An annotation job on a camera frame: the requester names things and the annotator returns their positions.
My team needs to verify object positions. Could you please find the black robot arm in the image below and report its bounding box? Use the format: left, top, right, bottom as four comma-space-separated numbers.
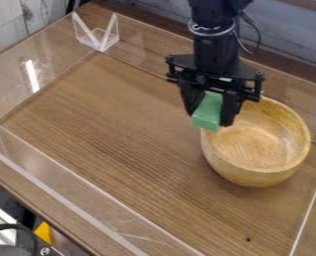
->
165, 0, 264, 131

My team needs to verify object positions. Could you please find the clear acrylic tray wall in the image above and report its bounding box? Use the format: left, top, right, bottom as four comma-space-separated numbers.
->
0, 125, 203, 256

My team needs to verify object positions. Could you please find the yellow tag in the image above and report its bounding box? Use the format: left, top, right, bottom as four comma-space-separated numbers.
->
33, 222, 52, 244

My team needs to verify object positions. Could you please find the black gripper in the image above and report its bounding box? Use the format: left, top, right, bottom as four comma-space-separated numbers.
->
165, 21, 264, 127

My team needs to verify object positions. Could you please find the green rectangular block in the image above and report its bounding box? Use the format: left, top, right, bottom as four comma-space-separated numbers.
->
191, 90, 224, 131

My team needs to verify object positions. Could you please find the clear acrylic corner bracket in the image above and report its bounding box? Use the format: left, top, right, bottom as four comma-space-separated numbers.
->
71, 13, 119, 53

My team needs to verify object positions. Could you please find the brown wooden bowl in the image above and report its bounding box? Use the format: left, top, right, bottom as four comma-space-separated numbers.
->
200, 97, 310, 187

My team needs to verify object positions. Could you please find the black cable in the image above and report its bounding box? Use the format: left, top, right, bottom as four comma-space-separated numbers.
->
0, 223, 36, 256

